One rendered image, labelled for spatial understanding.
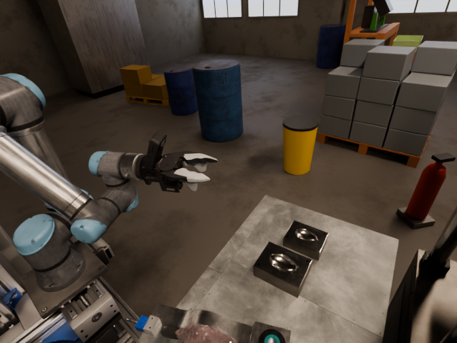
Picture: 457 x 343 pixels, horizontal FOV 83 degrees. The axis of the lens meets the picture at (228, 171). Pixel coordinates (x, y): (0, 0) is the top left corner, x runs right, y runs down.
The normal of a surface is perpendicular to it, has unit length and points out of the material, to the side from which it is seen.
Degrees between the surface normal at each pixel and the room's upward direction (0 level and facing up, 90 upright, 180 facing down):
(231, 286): 0
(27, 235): 8
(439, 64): 90
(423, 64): 90
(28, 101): 92
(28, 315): 0
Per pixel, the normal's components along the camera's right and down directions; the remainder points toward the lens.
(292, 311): -0.07, -0.82
